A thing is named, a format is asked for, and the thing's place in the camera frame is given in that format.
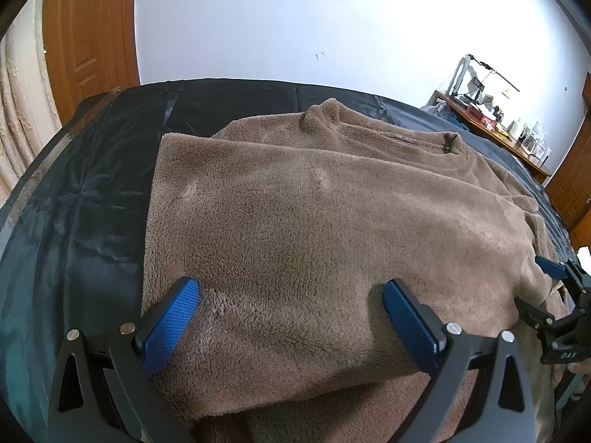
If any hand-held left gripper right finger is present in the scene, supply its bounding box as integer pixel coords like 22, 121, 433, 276
382, 279, 539, 443

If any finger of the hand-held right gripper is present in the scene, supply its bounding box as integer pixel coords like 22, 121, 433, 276
514, 296, 591, 365
536, 255, 591, 296

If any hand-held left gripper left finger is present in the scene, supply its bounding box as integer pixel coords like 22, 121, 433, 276
47, 277, 201, 443

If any brown fleece sweater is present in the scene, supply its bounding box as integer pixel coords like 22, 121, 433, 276
141, 98, 571, 443

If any wooden door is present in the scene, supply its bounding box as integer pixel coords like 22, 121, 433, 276
545, 111, 591, 241
41, 0, 140, 125

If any cluttered wooden desk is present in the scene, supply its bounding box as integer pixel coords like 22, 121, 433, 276
431, 90, 552, 185

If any glass tank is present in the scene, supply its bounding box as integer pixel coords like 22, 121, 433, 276
450, 54, 520, 107

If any beige curtain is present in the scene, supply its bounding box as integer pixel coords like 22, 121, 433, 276
0, 0, 63, 208

